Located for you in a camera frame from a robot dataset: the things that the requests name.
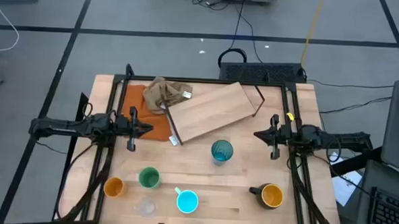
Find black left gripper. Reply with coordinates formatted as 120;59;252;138
113;105;155;154

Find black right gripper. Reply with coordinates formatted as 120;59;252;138
252;113;293;161

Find teal faceted plastic tumbler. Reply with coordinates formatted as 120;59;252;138
210;138;235;167

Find green plastic cup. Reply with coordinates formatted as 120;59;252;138
137;165;162;190

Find black mug yellow inside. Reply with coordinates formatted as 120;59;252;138
247;181;284;211

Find clear glass mug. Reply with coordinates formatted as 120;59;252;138
132;196;158;219

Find wooden shelf black metal legs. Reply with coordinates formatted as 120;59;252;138
157;78;267;150

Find orange cloth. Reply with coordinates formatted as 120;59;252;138
120;84;175;142

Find tan cloth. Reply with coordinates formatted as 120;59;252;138
141;75;194;116

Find black mesh-top case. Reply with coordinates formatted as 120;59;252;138
218;59;305;85

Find orange plastic cup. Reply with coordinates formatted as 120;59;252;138
102;175;128;199

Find light blue mug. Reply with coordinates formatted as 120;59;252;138
173;187;200;215

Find white paper sheet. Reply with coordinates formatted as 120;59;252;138
326;150;365;208

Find grey desk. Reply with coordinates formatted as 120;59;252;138
379;78;399;175
352;158;399;224

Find black aluminium rig frame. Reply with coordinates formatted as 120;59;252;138
51;60;349;224

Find black floor cable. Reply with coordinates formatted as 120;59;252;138
319;93;393;117
305;78;394;91
216;0;268;71

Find yellow cable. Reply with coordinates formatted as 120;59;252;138
299;0;327;68

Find white floor cable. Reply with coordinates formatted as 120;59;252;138
0;0;22;54

